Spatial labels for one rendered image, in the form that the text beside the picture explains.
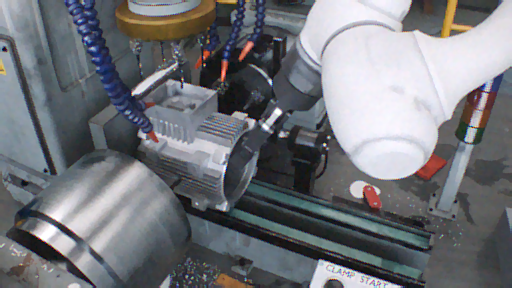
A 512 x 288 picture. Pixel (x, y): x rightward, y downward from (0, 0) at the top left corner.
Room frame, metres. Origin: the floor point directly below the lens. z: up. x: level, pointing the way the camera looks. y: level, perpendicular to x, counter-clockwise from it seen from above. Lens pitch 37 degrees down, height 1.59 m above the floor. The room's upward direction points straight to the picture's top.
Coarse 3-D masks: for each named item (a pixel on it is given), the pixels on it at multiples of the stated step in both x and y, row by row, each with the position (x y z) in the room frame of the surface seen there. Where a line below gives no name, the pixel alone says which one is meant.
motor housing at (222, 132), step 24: (216, 120) 0.72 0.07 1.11; (240, 120) 0.73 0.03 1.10; (144, 144) 0.72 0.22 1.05; (168, 144) 0.70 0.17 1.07; (192, 144) 0.68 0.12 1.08; (216, 144) 0.67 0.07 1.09; (240, 144) 0.78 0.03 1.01; (168, 168) 0.66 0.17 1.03; (216, 168) 0.64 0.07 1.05; (192, 192) 0.64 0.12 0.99; (216, 192) 0.61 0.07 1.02; (240, 192) 0.70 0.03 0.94
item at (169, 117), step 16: (160, 96) 0.79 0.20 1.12; (176, 96) 0.81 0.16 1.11; (192, 96) 0.80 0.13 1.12; (208, 96) 0.76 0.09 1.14; (144, 112) 0.73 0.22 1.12; (160, 112) 0.72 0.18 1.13; (176, 112) 0.70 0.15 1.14; (192, 112) 0.69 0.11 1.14; (208, 112) 0.74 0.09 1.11; (160, 128) 0.72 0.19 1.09; (176, 128) 0.70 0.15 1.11; (192, 128) 0.69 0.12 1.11
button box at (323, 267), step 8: (320, 264) 0.39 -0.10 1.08; (328, 264) 0.39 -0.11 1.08; (320, 272) 0.38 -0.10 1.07; (328, 272) 0.38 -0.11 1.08; (336, 272) 0.38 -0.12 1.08; (344, 272) 0.38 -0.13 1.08; (352, 272) 0.37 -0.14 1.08; (312, 280) 0.37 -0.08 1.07; (320, 280) 0.37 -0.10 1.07; (344, 280) 0.37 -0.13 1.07; (352, 280) 0.36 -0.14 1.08; (360, 280) 0.36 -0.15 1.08; (368, 280) 0.36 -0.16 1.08; (376, 280) 0.36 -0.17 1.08
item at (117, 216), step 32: (96, 160) 0.53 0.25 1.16; (128, 160) 0.53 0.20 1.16; (64, 192) 0.45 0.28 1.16; (96, 192) 0.46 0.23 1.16; (128, 192) 0.47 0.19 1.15; (160, 192) 0.49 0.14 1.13; (32, 224) 0.40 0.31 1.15; (64, 224) 0.39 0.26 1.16; (96, 224) 0.40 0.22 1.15; (128, 224) 0.42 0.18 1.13; (160, 224) 0.45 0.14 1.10; (64, 256) 0.35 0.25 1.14; (96, 256) 0.37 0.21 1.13; (128, 256) 0.38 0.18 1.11; (160, 256) 0.42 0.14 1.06
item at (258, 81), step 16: (240, 32) 1.08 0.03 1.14; (272, 32) 1.04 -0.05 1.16; (288, 32) 1.08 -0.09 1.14; (240, 48) 0.94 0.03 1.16; (256, 48) 0.94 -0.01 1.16; (288, 48) 1.00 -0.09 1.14; (208, 64) 0.97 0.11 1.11; (240, 64) 0.93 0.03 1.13; (256, 64) 0.92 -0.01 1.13; (208, 80) 0.97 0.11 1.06; (224, 80) 0.95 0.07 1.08; (240, 80) 0.93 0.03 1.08; (256, 80) 0.91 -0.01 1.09; (224, 96) 0.95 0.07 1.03; (240, 96) 0.93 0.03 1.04; (256, 96) 0.88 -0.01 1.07; (224, 112) 0.94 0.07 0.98; (256, 112) 0.91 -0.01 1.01
